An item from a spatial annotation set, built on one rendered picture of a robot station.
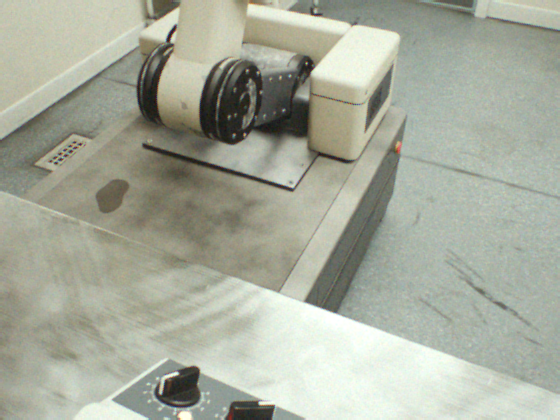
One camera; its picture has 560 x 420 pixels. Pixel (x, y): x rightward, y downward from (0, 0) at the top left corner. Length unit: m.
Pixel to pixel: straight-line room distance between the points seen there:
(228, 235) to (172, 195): 0.18
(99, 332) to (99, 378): 0.05
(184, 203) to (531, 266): 1.00
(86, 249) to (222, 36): 0.61
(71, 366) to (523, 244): 1.48
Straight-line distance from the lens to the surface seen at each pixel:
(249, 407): 0.39
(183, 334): 0.51
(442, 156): 2.06
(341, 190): 1.26
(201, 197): 1.24
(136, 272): 0.57
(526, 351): 1.53
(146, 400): 0.41
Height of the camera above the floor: 1.16
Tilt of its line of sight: 41 degrees down
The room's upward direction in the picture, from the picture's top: 1 degrees clockwise
